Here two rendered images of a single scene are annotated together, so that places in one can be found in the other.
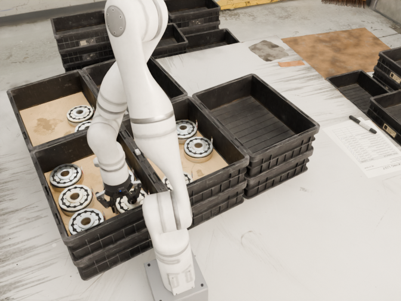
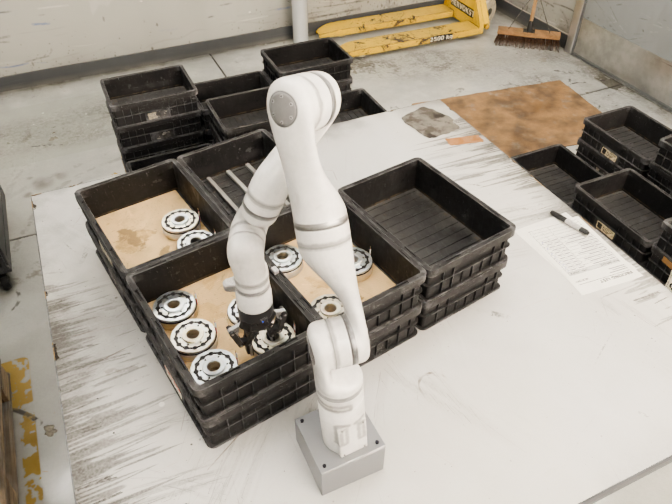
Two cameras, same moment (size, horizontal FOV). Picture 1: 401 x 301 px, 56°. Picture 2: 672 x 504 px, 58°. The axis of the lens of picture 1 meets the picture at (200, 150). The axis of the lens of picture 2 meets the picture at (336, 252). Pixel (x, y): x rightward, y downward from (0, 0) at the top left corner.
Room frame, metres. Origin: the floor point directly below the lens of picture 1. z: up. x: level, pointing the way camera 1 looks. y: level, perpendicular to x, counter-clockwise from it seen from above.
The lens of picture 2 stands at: (-0.18, 0.13, 1.93)
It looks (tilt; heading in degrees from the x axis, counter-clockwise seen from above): 42 degrees down; 356
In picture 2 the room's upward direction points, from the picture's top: straight up
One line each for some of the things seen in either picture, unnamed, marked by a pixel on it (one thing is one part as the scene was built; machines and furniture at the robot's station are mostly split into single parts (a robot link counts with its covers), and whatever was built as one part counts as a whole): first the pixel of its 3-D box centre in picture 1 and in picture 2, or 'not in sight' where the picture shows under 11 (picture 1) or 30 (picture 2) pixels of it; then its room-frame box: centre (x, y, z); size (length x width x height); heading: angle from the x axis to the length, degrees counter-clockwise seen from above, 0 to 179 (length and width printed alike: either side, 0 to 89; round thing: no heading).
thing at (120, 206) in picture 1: (132, 201); (272, 337); (0.73, 0.21, 0.86); 0.10 x 0.10 x 0.01
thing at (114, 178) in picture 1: (111, 163); (250, 285); (0.73, 0.25, 1.03); 0.11 x 0.09 x 0.06; 23
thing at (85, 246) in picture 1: (97, 186); (222, 319); (0.78, 0.33, 0.87); 0.40 x 0.30 x 0.11; 30
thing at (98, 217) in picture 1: (86, 222); (214, 368); (0.65, 0.34, 0.86); 0.10 x 0.10 x 0.01
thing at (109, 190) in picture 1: (117, 184); (256, 314); (0.71, 0.24, 0.96); 0.08 x 0.08 x 0.09
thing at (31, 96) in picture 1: (62, 117); (156, 227); (1.13, 0.53, 0.87); 0.40 x 0.30 x 0.11; 30
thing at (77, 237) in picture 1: (94, 175); (219, 304); (0.78, 0.33, 0.92); 0.40 x 0.30 x 0.02; 30
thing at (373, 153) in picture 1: (367, 145); (577, 250); (1.13, -0.69, 0.70); 0.33 x 0.23 x 0.01; 21
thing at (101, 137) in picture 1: (106, 144); (248, 259); (0.70, 0.24, 1.12); 0.09 x 0.07 x 0.15; 177
